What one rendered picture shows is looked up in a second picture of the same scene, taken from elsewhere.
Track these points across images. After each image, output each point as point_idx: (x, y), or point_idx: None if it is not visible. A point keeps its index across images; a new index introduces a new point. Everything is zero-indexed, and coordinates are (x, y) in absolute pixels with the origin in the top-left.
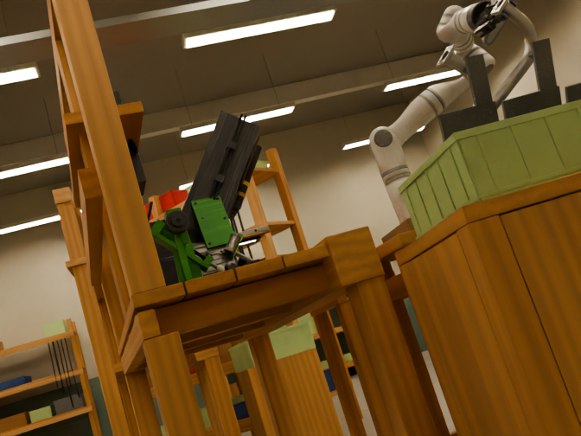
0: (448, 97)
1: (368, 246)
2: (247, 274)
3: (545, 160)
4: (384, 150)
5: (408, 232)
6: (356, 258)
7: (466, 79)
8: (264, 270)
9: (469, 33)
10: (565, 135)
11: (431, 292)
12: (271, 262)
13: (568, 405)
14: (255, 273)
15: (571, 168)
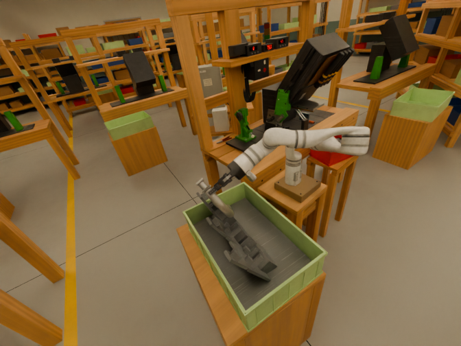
0: (320, 150)
1: (250, 182)
2: (220, 162)
3: (200, 246)
4: (286, 147)
5: (261, 190)
6: (246, 181)
7: (331, 150)
8: (223, 164)
9: (294, 145)
10: (204, 251)
11: None
12: (225, 163)
13: (194, 273)
14: (221, 163)
15: (205, 257)
